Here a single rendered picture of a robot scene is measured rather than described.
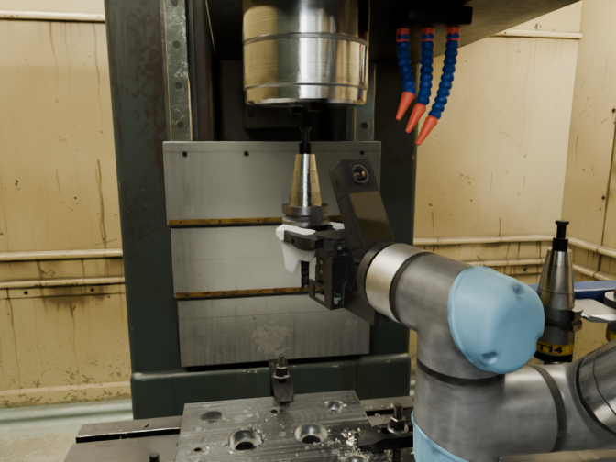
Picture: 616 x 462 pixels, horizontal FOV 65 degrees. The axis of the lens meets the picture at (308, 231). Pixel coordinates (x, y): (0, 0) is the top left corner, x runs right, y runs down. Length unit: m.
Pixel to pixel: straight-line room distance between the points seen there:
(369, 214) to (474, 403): 0.22
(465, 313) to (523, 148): 1.38
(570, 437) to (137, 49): 1.00
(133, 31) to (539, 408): 0.99
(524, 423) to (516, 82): 1.37
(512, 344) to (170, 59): 0.88
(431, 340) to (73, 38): 1.32
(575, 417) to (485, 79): 1.31
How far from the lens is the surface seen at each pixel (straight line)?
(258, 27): 0.60
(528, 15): 0.76
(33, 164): 1.56
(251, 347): 1.18
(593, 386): 0.46
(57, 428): 1.71
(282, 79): 0.57
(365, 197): 0.53
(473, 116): 1.65
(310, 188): 0.63
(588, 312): 0.68
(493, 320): 0.38
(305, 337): 1.18
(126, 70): 1.14
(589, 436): 0.50
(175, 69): 1.08
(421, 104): 0.66
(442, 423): 0.45
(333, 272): 0.54
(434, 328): 0.41
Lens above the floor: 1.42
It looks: 11 degrees down
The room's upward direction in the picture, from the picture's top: straight up
